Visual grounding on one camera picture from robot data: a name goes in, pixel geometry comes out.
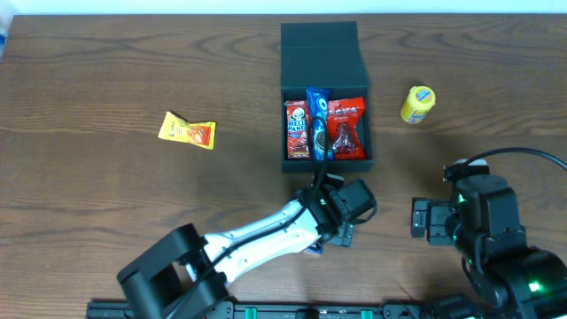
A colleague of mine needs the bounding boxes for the blue Eclipse mint box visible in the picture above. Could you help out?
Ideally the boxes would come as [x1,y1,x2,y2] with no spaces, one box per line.
[304,243,323,255]

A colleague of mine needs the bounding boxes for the blue Oreo cookie pack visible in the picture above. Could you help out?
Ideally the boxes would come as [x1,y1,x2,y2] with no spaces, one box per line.
[306,87,333,161]

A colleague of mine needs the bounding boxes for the red Kracie candy bag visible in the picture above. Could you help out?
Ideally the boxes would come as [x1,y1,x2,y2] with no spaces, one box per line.
[327,97,366,160]

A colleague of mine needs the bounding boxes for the red Hello Panda box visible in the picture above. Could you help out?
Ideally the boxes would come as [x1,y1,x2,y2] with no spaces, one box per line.
[284,100,310,160]

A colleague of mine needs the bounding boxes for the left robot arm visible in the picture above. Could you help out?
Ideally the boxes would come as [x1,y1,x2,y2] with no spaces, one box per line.
[117,186,374,318]

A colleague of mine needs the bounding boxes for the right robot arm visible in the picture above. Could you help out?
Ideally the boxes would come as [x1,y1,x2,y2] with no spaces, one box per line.
[410,175,566,318]

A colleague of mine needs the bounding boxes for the yellow candy bottle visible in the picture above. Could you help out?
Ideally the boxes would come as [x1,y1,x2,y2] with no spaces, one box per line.
[400,86,436,124]

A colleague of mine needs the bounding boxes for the dark green open box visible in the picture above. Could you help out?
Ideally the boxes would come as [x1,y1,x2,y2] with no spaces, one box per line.
[279,21,374,174]

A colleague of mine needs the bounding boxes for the yellow orange snack packet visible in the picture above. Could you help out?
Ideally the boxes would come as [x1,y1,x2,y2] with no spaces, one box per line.
[158,112,216,150]

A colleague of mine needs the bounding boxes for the white blue object corner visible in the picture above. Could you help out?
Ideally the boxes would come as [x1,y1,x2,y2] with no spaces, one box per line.
[0,8,14,58]

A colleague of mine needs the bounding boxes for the black mounting rail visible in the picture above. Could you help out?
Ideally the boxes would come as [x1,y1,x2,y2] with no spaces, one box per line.
[85,300,444,319]

